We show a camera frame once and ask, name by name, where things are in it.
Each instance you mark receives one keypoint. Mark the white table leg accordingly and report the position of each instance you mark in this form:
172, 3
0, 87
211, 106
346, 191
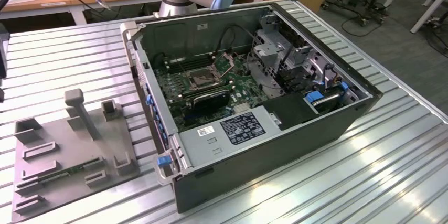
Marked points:
428, 11

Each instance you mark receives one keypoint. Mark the black graphics card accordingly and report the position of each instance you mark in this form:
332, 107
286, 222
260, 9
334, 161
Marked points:
210, 102

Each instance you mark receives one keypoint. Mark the CPU socket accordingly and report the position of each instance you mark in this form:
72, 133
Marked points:
203, 79

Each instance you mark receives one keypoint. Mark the blue case latch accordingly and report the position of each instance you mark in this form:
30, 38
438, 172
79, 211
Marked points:
164, 161

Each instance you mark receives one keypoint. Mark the silver power supply unit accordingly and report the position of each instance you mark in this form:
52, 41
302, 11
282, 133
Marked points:
203, 150

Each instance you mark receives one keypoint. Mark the silver chipset heatsink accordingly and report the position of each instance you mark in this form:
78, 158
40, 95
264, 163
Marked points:
242, 108

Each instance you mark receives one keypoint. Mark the black RAM slot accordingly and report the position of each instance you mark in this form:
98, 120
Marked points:
191, 60
192, 65
196, 93

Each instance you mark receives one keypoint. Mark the black plastic shroud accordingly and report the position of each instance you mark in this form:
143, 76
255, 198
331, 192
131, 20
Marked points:
287, 111

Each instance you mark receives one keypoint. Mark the open black PC case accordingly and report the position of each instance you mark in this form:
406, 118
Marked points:
263, 169

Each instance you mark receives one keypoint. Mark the grey parts rack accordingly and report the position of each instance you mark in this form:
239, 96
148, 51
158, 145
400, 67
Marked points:
70, 140

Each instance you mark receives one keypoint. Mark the blue disk carrier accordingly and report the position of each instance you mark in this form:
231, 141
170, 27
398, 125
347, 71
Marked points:
314, 96

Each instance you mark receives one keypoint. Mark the green motherboard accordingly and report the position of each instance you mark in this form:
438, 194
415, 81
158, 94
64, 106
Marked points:
244, 82

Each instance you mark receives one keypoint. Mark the grey metal drive cage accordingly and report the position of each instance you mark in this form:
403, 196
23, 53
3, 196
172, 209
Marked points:
266, 51

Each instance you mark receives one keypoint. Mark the small blue clip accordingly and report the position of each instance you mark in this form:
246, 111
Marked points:
343, 86

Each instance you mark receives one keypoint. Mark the green RAM stick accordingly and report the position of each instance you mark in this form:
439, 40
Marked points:
56, 177
79, 167

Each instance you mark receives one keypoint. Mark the blue expansion slot clip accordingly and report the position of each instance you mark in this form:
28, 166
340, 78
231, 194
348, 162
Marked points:
147, 99

